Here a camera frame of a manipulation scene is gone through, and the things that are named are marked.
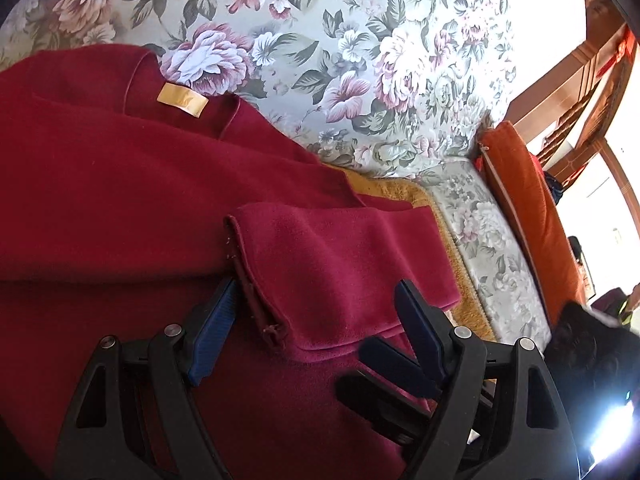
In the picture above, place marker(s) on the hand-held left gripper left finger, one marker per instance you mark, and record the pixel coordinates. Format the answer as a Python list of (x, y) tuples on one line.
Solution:
[(215, 332)]

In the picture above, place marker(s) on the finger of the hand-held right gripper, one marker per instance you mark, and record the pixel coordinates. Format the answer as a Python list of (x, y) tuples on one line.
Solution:
[(395, 365)]

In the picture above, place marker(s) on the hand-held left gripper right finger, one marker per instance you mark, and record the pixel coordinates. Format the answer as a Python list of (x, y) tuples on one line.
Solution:
[(420, 330)]

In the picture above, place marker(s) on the dark red sweater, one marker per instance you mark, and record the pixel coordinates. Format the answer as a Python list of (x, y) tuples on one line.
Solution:
[(125, 185)]

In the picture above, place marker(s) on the black fleece sleeve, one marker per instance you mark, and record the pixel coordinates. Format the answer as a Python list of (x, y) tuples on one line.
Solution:
[(580, 345)]

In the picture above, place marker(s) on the brown plush flower blanket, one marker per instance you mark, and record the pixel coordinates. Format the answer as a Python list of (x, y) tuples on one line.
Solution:
[(400, 192)]

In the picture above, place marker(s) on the orange cushion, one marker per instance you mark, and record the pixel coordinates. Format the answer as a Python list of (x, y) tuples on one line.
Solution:
[(530, 200)]

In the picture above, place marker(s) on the wooden headboard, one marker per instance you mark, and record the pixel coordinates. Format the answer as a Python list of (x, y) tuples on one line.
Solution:
[(575, 100)]

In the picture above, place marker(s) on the large floral print quilt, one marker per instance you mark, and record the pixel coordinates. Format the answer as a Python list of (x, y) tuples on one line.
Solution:
[(350, 35)]

